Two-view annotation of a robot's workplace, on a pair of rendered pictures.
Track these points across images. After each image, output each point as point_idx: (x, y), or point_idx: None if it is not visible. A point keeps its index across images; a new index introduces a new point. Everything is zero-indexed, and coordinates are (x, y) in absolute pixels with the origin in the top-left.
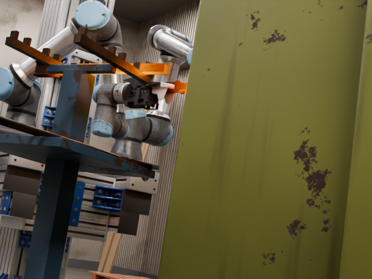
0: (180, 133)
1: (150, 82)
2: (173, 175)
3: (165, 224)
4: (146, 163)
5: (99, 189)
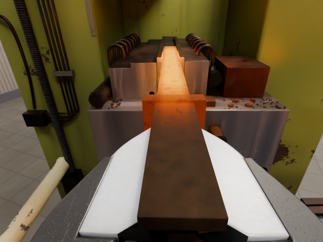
0: (322, 135)
1: (315, 223)
2: (311, 158)
3: (300, 182)
4: (312, 198)
5: None
